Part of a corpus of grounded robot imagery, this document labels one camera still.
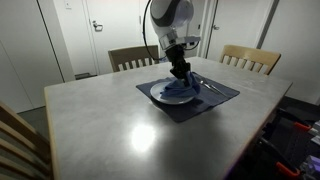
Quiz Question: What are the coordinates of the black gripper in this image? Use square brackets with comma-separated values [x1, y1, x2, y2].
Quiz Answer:
[164, 44, 193, 83]

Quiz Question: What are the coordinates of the blue microfibre towel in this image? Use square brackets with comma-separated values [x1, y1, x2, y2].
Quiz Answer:
[159, 71, 202, 99]

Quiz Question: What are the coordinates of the white round plate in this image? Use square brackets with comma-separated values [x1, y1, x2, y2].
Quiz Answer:
[149, 81, 196, 106]

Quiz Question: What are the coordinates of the silver metal spoon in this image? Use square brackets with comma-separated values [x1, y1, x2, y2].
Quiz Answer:
[199, 79, 221, 95]

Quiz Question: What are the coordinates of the dark blue woven placemat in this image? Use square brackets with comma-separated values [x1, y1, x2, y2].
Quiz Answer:
[135, 71, 241, 124]

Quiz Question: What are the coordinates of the brown wooden chair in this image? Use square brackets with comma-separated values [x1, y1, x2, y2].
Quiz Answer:
[107, 44, 161, 73]

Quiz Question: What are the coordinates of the light wooden chair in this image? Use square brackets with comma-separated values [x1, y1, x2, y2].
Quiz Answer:
[218, 44, 282, 76]

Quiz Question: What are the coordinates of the black perforated panel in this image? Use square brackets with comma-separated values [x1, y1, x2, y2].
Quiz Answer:
[283, 128, 311, 159]

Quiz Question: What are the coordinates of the white purple plastic object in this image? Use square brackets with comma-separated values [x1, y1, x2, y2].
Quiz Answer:
[304, 154, 320, 176]

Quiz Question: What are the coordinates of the slatted wooden chair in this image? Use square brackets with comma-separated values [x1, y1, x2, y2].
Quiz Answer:
[0, 99, 54, 180]

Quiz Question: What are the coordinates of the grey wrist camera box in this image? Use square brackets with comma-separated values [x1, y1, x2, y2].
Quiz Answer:
[181, 35, 202, 48]

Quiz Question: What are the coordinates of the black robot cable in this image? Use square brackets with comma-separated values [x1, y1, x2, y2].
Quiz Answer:
[142, 0, 168, 62]

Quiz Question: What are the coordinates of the white door with lever handle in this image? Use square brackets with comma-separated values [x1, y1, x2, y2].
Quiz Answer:
[82, 0, 148, 76]

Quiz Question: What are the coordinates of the silver lever door handle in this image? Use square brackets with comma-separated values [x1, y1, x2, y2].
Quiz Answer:
[92, 20, 104, 33]

